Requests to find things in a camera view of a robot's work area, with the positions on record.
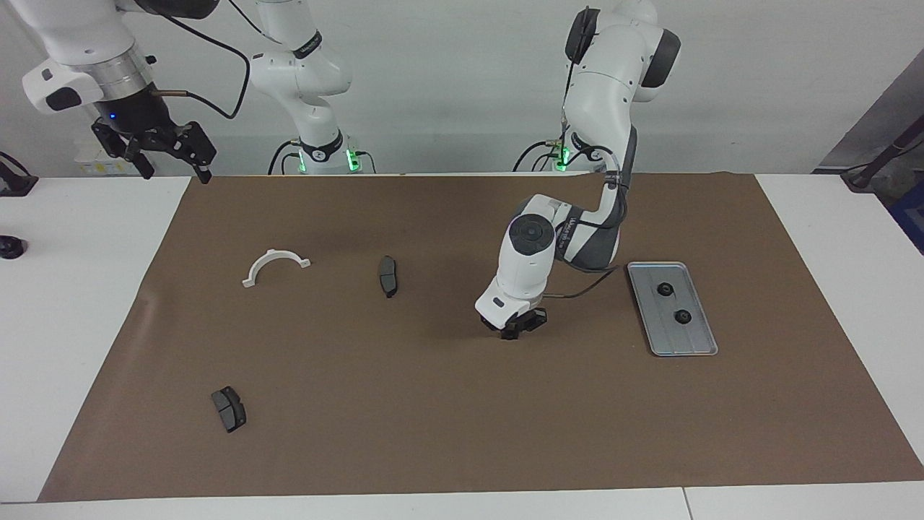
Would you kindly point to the black round knob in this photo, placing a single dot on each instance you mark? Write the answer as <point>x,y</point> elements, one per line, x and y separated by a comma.
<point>10,248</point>

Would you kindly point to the silver metal tray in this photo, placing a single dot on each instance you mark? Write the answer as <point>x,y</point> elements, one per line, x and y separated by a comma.
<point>693,339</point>

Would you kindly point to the white curved plastic bracket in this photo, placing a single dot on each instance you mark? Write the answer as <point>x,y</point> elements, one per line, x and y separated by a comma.
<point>249,282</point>

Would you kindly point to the brown paper table mat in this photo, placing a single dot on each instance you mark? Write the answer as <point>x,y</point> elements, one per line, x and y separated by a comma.
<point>469,433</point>

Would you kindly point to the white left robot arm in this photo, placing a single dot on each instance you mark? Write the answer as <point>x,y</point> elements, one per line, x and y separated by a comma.
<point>527,267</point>

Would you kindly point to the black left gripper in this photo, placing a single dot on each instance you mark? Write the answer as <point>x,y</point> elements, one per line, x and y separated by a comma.
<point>520,321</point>

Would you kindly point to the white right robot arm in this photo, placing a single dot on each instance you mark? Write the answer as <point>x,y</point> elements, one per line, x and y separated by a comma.
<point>72,29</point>

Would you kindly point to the blue crate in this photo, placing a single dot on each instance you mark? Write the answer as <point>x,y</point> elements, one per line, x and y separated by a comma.
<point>913,217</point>

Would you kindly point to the black stand pole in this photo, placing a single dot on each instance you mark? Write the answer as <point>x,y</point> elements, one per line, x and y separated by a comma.
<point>884,155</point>

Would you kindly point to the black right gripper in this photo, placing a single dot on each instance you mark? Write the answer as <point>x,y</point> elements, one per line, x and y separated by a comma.
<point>133,115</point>

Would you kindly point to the black clamp mount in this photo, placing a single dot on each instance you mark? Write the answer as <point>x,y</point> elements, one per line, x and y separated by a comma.
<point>14,184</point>

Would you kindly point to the slim dark brake pad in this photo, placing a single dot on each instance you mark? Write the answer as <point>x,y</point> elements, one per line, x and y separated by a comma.
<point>388,276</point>

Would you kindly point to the wide dark brake pad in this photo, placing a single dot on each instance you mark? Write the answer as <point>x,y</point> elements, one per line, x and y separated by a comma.
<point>229,410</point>

